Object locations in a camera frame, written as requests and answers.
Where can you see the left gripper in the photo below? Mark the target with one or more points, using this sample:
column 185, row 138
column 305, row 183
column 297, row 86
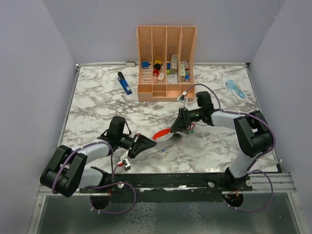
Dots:
column 140, row 144

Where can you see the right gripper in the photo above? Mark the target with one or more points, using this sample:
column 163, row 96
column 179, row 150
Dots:
column 183, row 121

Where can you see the metal key holder red handle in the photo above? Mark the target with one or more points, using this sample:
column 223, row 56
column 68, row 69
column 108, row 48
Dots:
column 165, row 138

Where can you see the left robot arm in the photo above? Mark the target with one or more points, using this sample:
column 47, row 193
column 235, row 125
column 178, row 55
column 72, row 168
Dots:
column 80, row 158

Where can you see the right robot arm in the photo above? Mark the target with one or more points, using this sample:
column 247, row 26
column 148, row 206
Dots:
column 252, row 131

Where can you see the grey green box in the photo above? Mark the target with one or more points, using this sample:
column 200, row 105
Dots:
column 173, row 64

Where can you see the white red box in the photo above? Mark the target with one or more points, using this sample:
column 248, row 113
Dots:
column 184, row 71

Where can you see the black red bottle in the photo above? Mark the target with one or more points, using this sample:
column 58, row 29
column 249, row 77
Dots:
column 157, row 67

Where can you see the blue blister pack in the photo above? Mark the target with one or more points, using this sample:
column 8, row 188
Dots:
column 234, row 88

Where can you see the blue stapler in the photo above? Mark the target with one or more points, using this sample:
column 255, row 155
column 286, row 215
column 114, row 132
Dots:
column 124, row 83

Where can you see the blue cube in organizer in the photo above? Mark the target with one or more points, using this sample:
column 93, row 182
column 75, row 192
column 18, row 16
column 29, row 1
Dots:
column 145, row 64

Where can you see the peach desk organizer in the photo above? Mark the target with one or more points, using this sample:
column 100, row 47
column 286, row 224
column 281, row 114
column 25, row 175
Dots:
column 160, row 43

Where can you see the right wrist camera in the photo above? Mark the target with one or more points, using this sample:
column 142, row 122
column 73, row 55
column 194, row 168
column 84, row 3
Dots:
column 183, row 99

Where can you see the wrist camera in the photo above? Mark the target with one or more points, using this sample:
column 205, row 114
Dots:
column 124, row 161
column 183, row 99

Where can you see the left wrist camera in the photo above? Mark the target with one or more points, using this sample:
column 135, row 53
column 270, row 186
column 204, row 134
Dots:
column 124, row 161

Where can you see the white plug at wall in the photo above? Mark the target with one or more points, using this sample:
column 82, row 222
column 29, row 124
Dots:
column 130, row 64

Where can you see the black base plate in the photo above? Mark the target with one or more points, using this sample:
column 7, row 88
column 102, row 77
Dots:
column 154, row 187

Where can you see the aluminium rail frame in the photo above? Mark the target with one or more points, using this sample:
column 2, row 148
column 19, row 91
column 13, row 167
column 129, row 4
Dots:
column 95, row 95

